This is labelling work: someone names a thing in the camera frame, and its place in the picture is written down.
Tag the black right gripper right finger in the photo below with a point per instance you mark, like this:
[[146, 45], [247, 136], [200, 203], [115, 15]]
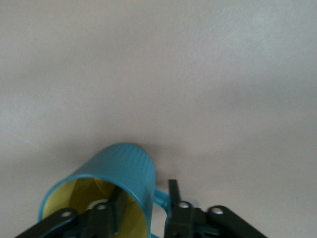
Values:
[[188, 223]]

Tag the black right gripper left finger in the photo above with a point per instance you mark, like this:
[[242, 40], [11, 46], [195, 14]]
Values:
[[94, 223]]

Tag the teal cup yellow inside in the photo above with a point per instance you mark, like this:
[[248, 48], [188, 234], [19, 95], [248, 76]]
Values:
[[123, 163]]

